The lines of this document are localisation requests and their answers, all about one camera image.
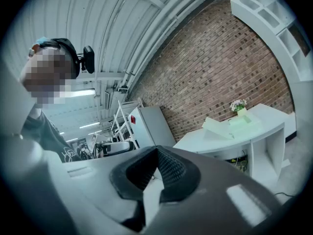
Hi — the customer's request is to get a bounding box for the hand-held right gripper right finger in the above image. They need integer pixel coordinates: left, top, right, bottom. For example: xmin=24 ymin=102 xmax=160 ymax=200
xmin=145 ymin=145 xmax=283 ymax=235

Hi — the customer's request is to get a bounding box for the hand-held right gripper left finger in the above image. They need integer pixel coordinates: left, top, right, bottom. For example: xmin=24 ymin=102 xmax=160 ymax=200
xmin=62 ymin=145 xmax=157 ymax=232

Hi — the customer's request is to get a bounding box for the white metal ladder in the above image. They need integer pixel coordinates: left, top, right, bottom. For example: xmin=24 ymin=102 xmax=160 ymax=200
xmin=111 ymin=97 xmax=145 ymax=149

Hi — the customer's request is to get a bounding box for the grey cabinet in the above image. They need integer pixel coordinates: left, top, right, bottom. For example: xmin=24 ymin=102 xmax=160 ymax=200
xmin=128 ymin=105 xmax=177 ymax=149

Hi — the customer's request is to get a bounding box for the ceiling tube light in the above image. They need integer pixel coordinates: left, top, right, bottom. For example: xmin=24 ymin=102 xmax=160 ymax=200
xmin=60 ymin=88 xmax=96 ymax=99
xmin=78 ymin=122 xmax=101 ymax=129

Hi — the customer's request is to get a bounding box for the person's black printed shirt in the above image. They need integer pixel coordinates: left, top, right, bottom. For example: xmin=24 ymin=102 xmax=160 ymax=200
xmin=21 ymin=109 xmax=83 ymax=163

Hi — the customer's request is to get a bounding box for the potted plant with pale flowers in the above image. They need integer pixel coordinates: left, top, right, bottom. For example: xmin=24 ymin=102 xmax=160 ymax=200
xmin=229 ymin=98 xmax=247 ymax=117

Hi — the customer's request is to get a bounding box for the white desk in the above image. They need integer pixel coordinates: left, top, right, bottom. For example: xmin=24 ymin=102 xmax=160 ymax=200
xmin=173 ymin=103 xmax=296 ymax=181

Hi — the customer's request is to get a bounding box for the person's head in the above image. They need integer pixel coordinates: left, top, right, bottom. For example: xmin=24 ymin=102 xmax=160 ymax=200
xmin=21 ymin=43 xmax=79 ymax=109

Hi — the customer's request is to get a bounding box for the white shelf unit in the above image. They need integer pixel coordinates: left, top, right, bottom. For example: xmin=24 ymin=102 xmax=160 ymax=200
xmin=230 ymin=0 xmax=313 ymax=141

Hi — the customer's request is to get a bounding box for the black head-mounted camera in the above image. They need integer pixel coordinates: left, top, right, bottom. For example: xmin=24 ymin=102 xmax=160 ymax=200
xmin=77 ymin=45 xmax=95 ymax=74

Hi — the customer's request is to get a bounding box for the black head strap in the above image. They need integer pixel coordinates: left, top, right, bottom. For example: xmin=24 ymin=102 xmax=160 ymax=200
xmin=36 ymin=38 xmax=81 ymax=79

